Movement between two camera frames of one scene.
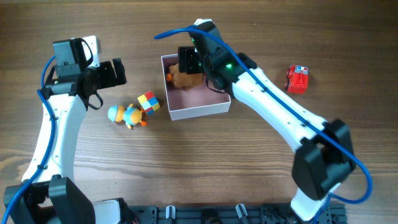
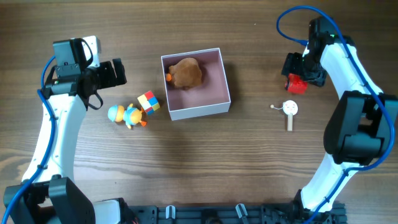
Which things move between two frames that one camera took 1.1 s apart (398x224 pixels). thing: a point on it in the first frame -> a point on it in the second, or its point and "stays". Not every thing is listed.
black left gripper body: (105, 78) stays
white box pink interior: (194, 102) stays
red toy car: (296, 79) stays
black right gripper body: (189, 60) -> (292, 68)
